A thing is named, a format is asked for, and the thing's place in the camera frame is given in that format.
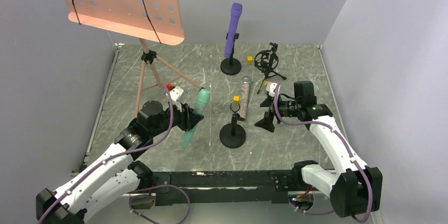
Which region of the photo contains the black round-base clip stand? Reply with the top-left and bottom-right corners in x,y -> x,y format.
219,103 -> 246,149

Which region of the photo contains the mint green microphone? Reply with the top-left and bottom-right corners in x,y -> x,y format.
182,88 -> 211,148

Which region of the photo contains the purple microphone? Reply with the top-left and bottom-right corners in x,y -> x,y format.
225,3 -> 242,59

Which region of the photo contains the black round-base clamp stand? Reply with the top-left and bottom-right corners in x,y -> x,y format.
220,33 -> 241,76

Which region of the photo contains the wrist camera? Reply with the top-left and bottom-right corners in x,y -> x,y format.
265,81 -> 278,97
166,83 -> 186,106

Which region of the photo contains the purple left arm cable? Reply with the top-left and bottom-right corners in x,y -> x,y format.
36,87 -> 191,224

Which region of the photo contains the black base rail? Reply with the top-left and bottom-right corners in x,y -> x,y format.
133,170 -> 309,206

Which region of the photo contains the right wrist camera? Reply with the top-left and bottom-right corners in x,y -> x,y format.
265,81 -> 278,97

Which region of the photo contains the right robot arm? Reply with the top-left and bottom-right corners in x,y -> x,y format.
255,81 -> 383,223

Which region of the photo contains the aluminium table frame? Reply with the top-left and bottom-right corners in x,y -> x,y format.
70,43 -> 123,178

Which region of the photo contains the black shock mount tripod stand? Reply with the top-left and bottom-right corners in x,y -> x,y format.
254,42 -> 287,94

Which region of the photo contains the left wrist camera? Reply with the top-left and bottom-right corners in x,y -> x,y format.
166,83 -> 186,106

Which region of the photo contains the glitter silver microphone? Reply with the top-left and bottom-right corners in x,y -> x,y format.
238,76 -> 251,121

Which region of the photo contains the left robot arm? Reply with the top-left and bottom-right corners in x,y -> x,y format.
36,101 -> 204,223

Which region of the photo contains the pink perforated music stand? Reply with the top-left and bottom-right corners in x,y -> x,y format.
64,0 -> 185,53

